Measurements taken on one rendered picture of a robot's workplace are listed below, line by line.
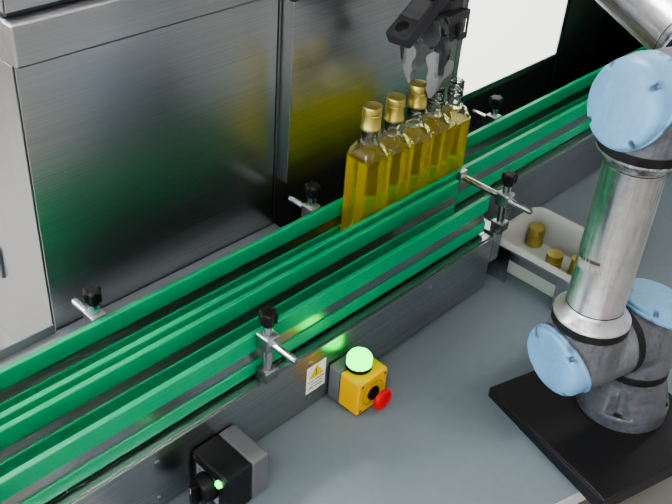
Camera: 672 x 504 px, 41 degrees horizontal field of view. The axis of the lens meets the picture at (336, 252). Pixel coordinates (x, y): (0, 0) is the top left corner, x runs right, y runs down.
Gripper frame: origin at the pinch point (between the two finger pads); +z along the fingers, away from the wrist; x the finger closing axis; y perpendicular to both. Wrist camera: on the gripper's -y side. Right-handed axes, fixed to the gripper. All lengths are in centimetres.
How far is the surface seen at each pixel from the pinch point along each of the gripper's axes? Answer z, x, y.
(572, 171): 36, -7, 56
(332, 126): 10.0, 12.5, -8.0
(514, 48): 10, 12, 50
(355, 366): 32, -19, -34
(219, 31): -13.4, 15.9, -31.8
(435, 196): 20.2, -6.0, 1.4
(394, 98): -0.2, 0.0, -6.7
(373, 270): 20.6, -12.9, -24.0
